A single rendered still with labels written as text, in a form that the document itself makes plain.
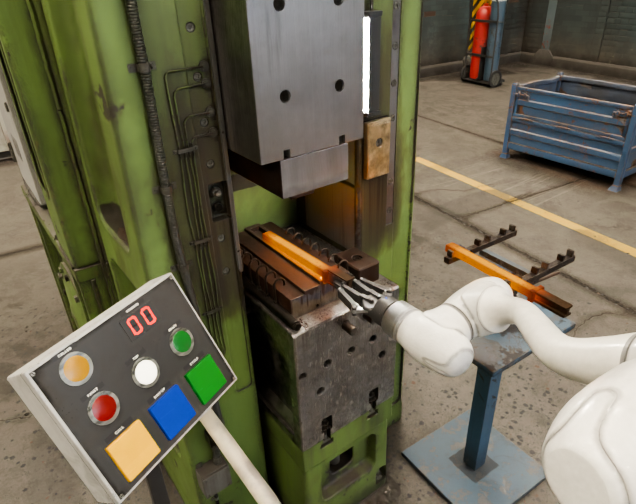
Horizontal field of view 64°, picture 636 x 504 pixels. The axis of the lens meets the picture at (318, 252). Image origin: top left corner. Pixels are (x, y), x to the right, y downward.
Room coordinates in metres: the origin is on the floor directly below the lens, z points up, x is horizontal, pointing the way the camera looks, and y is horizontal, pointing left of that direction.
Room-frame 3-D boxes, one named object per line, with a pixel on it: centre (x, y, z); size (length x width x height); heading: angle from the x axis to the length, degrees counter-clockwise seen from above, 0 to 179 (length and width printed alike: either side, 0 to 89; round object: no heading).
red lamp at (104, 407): (0.65, 0.39, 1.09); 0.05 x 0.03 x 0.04; 125
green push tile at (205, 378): (0.80, 0.25, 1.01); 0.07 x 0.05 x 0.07; 150
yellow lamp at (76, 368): (0.67, 0.42, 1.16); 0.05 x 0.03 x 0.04; 125
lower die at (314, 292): (1.34, 0.12, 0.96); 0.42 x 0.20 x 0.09; 35
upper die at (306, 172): (1.34, 0.12, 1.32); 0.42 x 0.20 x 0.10; 35
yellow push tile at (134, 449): (0.63, 0.35, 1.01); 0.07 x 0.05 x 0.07; 150
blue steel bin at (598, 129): (4.60, -2.50, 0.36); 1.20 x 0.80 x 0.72; 34
